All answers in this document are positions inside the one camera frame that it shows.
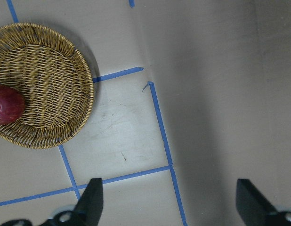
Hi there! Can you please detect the woven wicker basket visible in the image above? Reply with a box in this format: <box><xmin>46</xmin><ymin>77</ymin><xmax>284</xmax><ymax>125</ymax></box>
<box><xmin>0</xmin><ymin>23</ymin><xmax>94</xmax><ymax>149</ymax></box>

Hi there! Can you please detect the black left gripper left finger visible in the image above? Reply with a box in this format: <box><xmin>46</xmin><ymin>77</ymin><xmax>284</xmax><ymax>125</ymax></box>
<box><xmin>1</xmin><ymin>178</ymin><xmax>105</xmax><ymax>226</ymax></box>

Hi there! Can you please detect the dark red apple in basket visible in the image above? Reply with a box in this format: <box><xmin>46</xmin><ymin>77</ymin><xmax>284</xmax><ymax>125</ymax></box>
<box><xmin>0</xmin><ymin>85</ymin><xmax>25</xmax><ymax>125</ymax></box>

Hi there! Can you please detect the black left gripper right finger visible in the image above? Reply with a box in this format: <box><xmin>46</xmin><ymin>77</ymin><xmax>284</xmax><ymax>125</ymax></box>
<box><xmin>235</xmin><ymin>178</ymin><xmax>291</xmax><ymax>226</ymax></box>

